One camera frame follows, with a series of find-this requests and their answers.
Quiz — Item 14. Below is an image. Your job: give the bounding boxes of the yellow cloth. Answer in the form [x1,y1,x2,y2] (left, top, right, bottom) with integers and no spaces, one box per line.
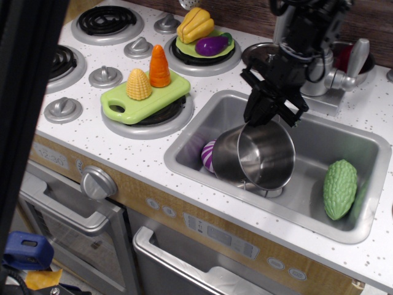
[25,269,63,290]

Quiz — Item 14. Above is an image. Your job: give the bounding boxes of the front right stove burner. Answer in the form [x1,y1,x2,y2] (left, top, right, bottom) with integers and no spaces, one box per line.
[101,95,194,140]

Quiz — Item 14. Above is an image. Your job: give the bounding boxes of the silver oven door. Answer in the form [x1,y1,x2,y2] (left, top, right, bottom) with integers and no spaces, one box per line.
[19,160,141,294]

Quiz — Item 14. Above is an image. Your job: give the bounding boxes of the back left stove burner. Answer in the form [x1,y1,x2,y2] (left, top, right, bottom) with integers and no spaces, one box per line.
[71,6,144,46]

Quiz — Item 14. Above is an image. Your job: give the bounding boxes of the yellow toy corn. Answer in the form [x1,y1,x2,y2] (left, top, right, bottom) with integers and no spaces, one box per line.
[126,68,152,101]

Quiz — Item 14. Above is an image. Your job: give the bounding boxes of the silver stove knob bottom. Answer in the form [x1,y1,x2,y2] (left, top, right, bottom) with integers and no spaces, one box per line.
[44,97,83,124]

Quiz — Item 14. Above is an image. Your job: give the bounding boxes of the stainless steel pot lid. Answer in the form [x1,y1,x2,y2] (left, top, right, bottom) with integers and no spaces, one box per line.
[241,42,280,76]

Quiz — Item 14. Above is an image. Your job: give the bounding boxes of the front left stove burner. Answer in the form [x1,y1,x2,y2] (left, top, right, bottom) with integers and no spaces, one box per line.
[45,45,87,94]

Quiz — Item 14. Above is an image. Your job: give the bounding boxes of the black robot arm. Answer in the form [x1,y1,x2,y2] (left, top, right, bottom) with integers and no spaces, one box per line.
[34,1,341,248]

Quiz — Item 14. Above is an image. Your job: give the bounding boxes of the silver stove knob lower middle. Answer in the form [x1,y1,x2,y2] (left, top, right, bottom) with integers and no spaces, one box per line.
[88,66,123,89]

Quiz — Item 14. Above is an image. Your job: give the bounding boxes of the yellow toy bell pepper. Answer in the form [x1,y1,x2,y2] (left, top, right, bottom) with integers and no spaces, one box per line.
[177,7,215,44]

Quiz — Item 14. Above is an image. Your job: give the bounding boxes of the purple striped toy onion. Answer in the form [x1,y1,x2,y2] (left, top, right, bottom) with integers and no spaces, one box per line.
[201,140,216,173]

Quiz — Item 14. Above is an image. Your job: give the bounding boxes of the purple toy eggplant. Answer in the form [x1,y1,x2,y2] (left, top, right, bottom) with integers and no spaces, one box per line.
[195,33,233,57]

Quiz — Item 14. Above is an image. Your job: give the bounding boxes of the silver oven dial knob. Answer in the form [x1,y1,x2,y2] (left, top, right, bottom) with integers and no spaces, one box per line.
[80,165,118,200]

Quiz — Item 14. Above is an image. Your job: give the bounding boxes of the blue clamp tool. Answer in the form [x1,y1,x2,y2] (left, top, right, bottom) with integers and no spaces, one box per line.
[2,231,54,270]

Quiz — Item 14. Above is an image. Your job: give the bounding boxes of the silver toy faucet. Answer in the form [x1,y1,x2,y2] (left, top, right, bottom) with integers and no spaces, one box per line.
[272,6,371,117]

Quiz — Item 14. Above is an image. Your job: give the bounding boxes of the silver dishwasher door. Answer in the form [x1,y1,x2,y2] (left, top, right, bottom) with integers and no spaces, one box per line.
[133,226,294,294]

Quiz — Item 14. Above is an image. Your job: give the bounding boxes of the green toy cutting board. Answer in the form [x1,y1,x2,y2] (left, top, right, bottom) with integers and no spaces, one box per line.
[100,71,190,125]

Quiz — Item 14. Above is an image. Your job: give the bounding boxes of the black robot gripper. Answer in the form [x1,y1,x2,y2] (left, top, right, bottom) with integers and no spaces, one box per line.
[241,50,309,127]

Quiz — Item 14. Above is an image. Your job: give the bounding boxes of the green toy plate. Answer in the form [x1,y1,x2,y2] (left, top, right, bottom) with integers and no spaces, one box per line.
[175,29,235,58]

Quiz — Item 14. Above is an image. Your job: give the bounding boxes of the silver stove knob top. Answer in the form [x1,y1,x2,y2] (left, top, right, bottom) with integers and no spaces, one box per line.
[154,14,181,34]

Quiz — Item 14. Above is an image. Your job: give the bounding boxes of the silver stove knob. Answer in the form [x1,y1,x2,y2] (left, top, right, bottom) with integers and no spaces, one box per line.
[154,14,181,34]
[88,66,123,89]
[123,37,153,59]
[44,97,83,124]

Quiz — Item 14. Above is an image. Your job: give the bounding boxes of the stove burner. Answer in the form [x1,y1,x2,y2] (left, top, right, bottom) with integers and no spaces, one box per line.
[164,37,242,77]
[45,45,87,94]
[71,6,144,46]
[101,95,194,140]

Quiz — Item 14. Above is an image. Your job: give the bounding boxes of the orange toy carrot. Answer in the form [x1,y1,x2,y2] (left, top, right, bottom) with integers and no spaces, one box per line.
[149,44,171,88]

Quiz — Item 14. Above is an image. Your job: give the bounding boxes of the green toy bitter melon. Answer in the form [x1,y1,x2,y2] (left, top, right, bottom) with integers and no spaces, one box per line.
[323,159,357,221]

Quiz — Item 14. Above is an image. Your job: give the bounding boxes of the silver bowl with red item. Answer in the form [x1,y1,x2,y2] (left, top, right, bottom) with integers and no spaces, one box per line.
[332,41,375,77]

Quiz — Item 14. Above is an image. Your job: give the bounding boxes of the silver sink basin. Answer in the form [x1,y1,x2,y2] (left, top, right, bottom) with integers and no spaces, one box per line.
[164,90,392,244]

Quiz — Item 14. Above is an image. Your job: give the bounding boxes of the oven clock display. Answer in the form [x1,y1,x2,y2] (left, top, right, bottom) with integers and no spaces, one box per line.
[33,142,69,170]

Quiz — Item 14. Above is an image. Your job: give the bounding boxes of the back right stove burner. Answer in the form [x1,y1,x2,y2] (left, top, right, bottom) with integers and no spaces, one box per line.
[164,37,242,77]

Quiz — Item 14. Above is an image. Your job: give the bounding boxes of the silver stove knob upper middle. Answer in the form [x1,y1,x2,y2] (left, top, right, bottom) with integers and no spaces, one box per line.
[123,37,153,59]

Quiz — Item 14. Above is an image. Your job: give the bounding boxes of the grey dishwasher control panel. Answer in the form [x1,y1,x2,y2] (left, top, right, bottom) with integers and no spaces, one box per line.
[182,213,260,260]

